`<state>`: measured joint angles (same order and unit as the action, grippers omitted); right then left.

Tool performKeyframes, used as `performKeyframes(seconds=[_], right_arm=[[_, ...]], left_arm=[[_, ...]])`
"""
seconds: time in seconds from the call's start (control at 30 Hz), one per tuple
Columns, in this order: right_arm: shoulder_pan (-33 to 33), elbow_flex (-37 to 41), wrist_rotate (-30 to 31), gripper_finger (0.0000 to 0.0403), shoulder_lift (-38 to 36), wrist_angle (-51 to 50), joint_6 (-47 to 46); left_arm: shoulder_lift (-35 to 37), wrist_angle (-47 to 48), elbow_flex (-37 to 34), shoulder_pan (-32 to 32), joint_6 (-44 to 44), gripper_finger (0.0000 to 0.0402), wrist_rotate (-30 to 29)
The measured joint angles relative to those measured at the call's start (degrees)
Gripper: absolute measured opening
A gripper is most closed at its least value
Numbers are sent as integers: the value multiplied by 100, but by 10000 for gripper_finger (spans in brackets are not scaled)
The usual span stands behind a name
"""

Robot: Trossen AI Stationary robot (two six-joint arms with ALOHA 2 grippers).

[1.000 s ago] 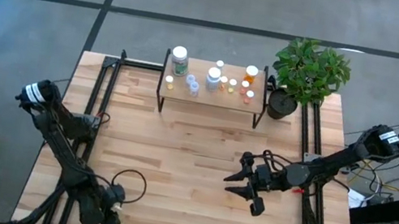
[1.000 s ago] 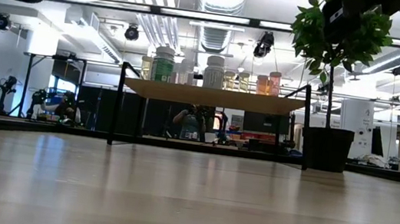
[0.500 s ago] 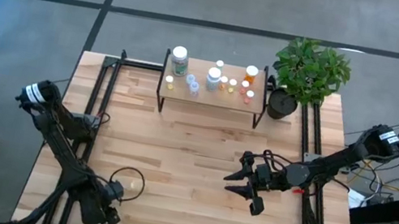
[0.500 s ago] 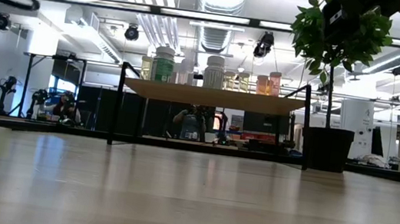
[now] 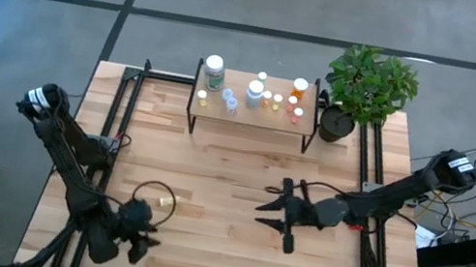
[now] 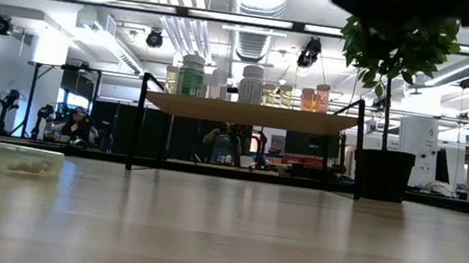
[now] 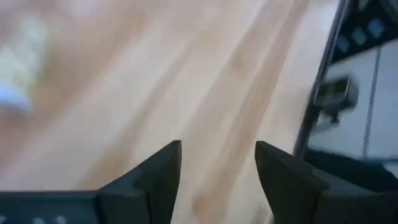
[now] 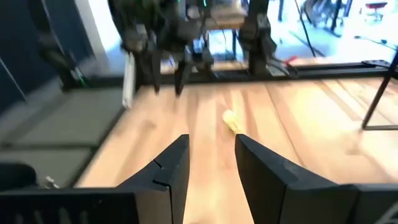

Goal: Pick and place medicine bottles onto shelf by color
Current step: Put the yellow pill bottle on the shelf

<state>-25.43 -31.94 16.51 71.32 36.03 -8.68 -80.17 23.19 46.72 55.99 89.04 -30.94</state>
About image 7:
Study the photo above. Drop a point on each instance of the small black table camera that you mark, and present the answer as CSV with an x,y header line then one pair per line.
x,y
337,93

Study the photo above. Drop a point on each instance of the black aluminium table frame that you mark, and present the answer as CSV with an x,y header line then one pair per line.
x,y
330,46

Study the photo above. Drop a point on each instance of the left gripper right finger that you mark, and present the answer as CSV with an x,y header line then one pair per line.
x,y
292,193

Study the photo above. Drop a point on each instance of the yellow vial white cap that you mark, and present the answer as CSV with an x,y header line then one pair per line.
x,y
21,62

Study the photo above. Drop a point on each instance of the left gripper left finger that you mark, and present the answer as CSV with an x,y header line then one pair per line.
x,y
146,196

